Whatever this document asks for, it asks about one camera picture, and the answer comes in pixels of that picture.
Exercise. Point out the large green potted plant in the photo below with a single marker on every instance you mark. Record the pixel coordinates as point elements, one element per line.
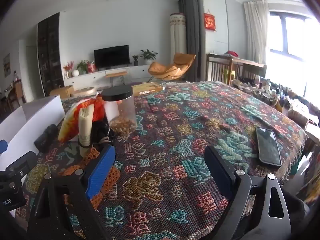
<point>148,55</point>

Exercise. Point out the small dark potted plant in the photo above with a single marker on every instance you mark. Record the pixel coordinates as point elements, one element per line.
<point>135,60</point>

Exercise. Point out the round white vase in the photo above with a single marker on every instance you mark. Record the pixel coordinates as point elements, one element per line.
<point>75,73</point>

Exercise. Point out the wooden bench with metal legs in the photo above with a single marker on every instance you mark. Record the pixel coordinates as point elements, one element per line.
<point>116,73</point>

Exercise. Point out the row of small cluttered items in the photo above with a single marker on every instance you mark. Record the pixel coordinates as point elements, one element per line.
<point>270,92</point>

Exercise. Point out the black plastic bag roll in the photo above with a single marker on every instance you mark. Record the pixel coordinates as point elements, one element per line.
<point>46,138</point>

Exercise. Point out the clear jar with black lid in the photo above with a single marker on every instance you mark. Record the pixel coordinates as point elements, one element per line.
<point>122,110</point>

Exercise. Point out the red flowers in vase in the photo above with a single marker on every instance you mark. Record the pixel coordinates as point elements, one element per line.
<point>68,67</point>

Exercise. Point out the white cardboard box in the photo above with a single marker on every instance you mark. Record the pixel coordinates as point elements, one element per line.
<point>25,130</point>

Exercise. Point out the orange mesh net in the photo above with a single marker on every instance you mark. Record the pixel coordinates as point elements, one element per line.
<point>111,177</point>

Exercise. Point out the dark glass display cabinet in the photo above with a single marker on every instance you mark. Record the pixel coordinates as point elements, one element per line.
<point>50,55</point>

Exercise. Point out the covered standing air conditioner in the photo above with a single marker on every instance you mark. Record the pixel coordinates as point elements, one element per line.
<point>178,42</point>

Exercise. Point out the black television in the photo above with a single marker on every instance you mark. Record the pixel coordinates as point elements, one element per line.
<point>111,56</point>

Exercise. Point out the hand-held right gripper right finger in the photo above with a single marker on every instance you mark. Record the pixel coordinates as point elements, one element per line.
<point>220,172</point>

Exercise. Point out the orange yellow soft pouch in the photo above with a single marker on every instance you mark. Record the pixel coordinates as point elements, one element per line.
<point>71,122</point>

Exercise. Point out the orange lounge chair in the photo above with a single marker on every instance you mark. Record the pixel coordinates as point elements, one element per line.
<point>172,67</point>

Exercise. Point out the wooden slatted crib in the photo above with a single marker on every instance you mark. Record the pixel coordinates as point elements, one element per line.
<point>220,65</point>

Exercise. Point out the white television cabinet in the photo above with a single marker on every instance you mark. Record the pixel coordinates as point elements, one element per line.
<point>85,76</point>

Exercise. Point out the colourful patterned woven blanket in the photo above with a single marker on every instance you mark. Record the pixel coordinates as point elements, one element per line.
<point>175,135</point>

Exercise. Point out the cream towel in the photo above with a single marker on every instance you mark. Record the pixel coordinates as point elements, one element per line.
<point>85,125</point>

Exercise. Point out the round wooden stool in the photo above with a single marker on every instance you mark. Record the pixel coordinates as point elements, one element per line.
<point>83,91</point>

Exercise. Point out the red wall hanging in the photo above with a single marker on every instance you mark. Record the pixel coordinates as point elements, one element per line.
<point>209,22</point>

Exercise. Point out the cream curtain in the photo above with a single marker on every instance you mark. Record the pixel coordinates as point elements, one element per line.
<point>256,30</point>

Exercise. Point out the framed wall picture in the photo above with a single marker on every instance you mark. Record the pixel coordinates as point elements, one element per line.
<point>6,65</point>

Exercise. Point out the brown carton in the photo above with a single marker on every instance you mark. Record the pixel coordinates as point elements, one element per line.
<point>62,91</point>

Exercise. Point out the dark framed window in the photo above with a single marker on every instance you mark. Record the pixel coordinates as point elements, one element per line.
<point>277,32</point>

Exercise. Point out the person's dark clothing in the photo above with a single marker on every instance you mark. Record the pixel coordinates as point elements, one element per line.
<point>297,210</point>

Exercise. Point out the grey curtain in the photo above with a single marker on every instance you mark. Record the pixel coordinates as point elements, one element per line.
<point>192,30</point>

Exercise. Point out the black smartphone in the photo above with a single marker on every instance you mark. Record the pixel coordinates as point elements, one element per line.
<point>268,147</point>

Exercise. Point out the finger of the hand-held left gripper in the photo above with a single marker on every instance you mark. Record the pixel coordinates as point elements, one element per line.
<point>21,162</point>
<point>2,145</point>

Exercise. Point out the red cloth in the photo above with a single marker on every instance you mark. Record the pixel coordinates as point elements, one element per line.
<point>232,53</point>

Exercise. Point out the green plant with red wrap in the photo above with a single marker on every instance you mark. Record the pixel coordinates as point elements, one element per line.
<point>83,66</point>

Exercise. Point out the flat brown cardboard box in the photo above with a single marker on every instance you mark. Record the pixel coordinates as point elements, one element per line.
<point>147,89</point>

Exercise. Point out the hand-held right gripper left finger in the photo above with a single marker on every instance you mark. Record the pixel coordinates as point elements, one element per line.
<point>100,172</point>

